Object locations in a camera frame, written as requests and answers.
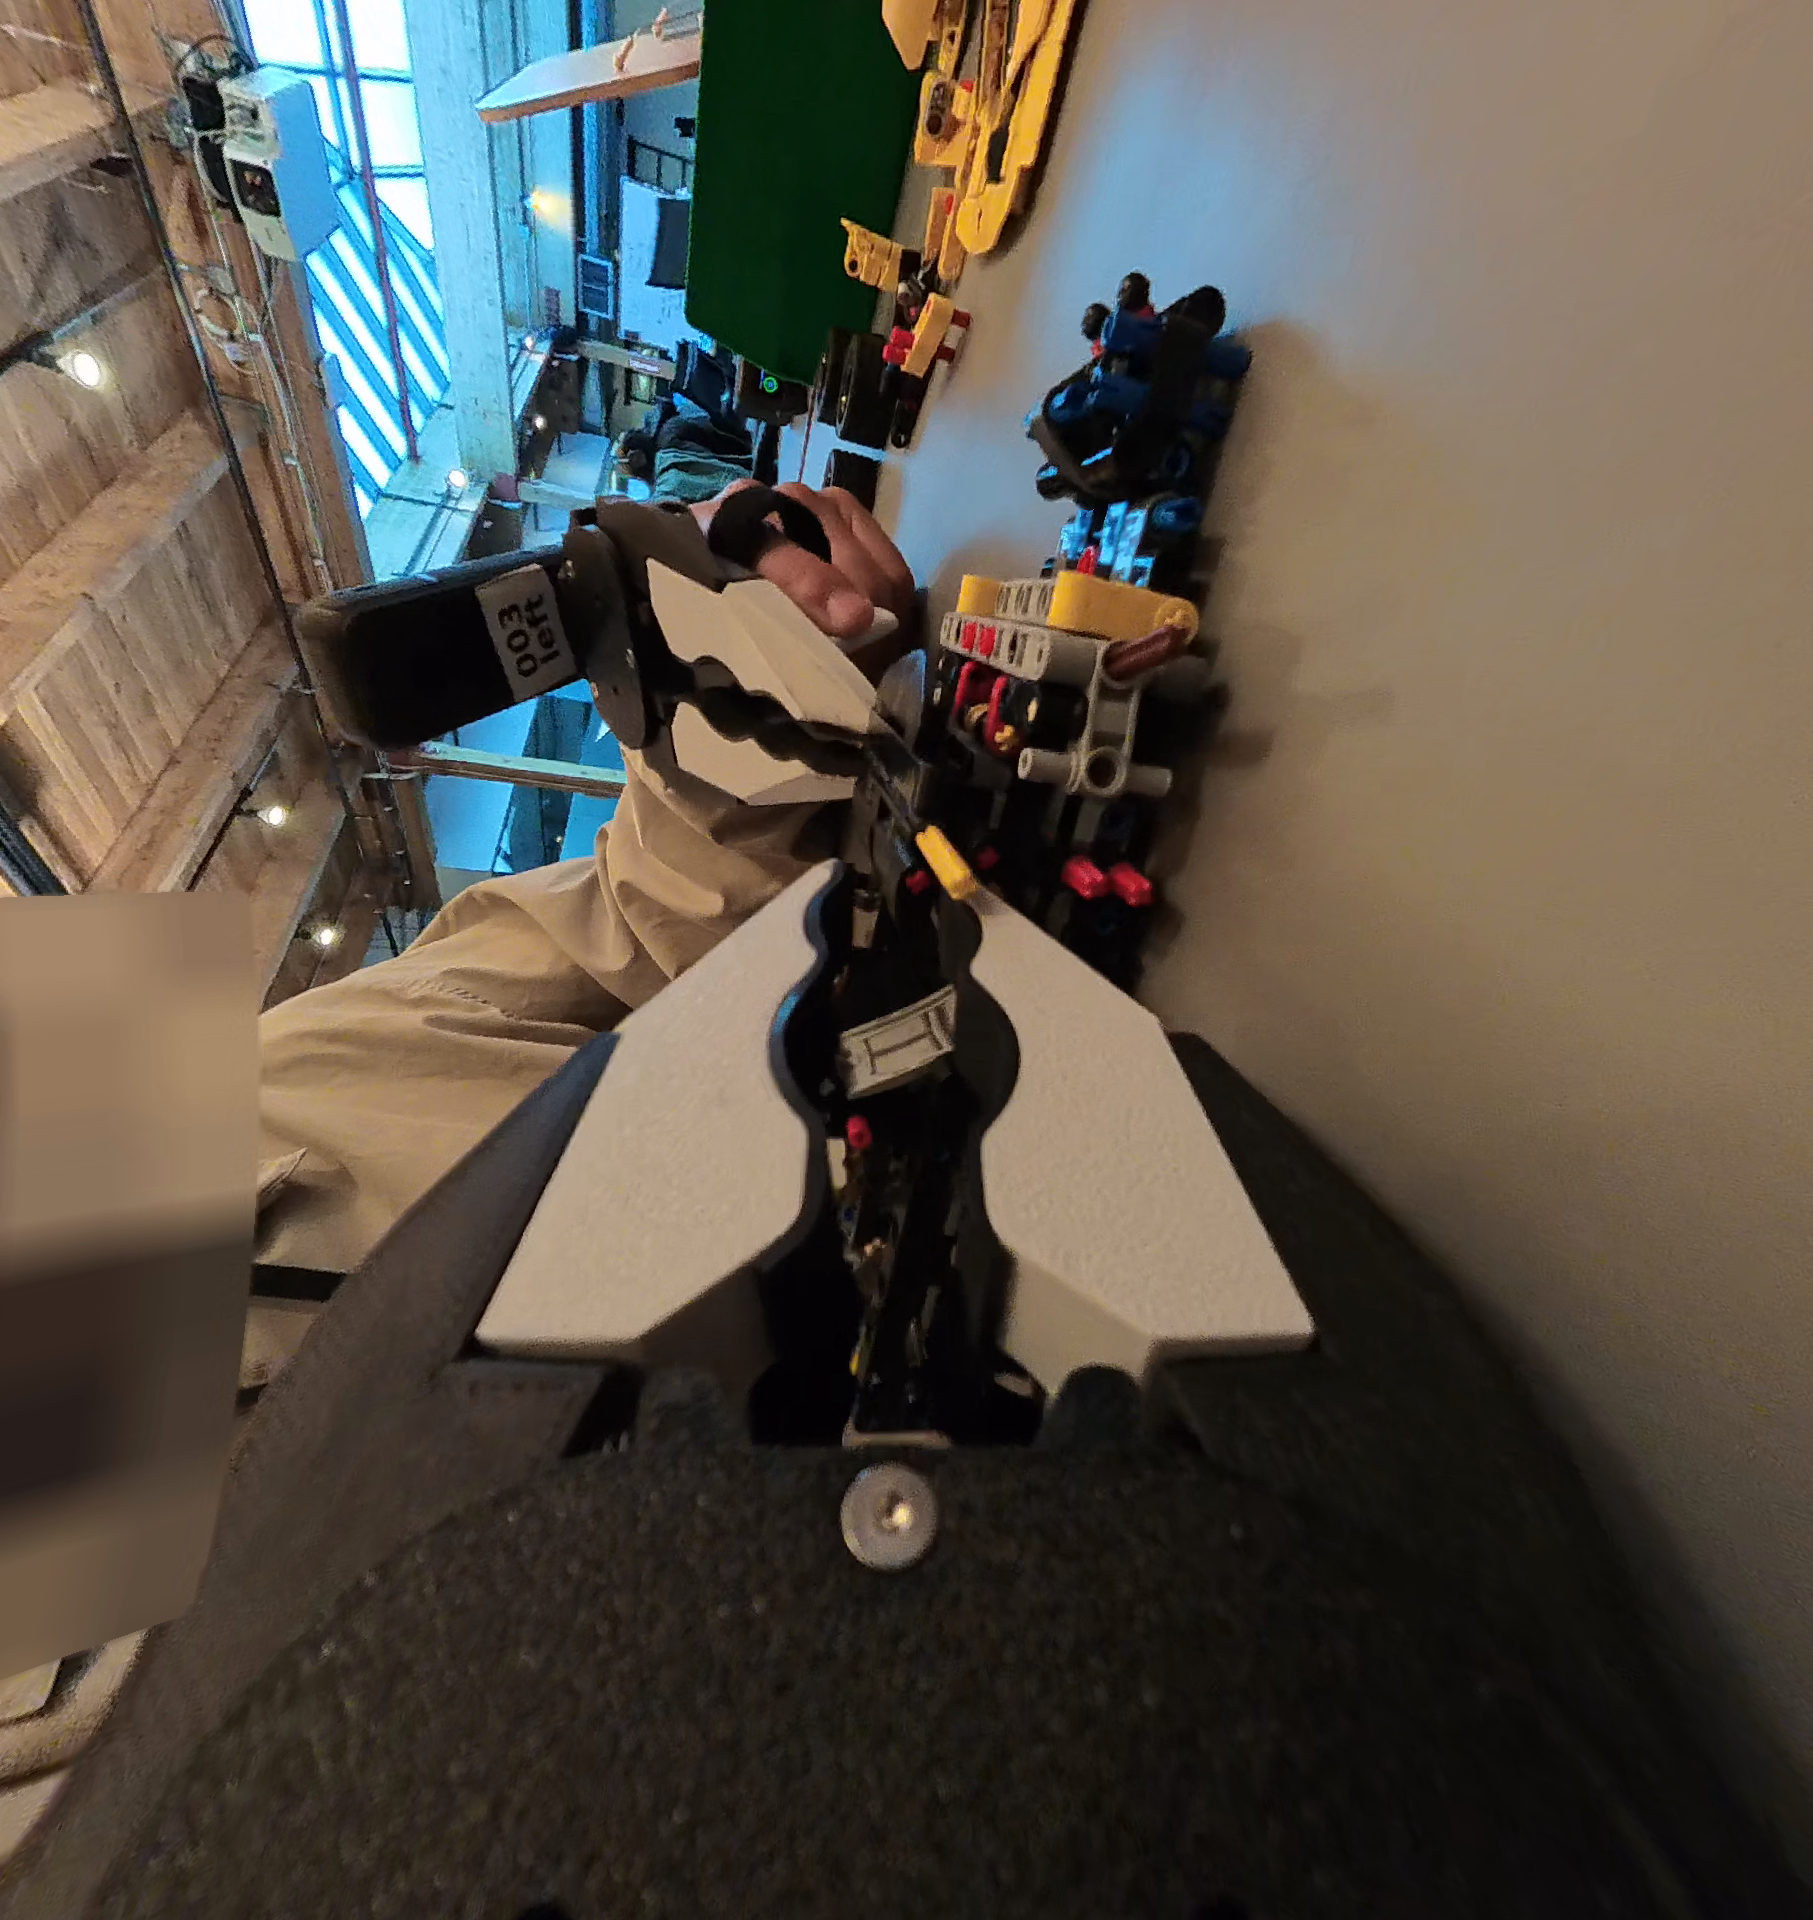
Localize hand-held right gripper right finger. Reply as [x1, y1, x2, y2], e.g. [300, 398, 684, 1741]
[949, 898, 1317, 1412]

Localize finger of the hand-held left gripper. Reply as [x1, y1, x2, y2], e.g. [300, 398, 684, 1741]
[645, 558, 904, 736]
[647, 698, 866, 814]

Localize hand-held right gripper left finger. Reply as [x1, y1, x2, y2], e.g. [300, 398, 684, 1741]
[470, 859, 849, 1444]

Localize black toy car chassis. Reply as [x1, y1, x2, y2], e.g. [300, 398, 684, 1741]
[831, 270, 1254, 1454]

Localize person's left forearm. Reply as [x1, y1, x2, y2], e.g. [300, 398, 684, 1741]
[254, 743, 855, 1396]

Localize grey desk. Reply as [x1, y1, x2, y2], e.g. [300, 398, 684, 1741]
[847, 0, 1813, 1920]

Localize person's left hand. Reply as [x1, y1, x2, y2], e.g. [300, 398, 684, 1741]
[689, 479, 923, 646]

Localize yellow toy beam red pins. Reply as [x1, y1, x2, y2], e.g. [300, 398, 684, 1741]
[884, 288, 975, 381]

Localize green plastic bin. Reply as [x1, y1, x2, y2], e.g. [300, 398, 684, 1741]
[684, 0, 924, 386]

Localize yellow toy car side panel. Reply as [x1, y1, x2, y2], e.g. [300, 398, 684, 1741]
[884, 0, 1087, 261]

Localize grey wall-mounted device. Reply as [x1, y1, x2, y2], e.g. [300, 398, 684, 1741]
[177, 60, 341, 270]

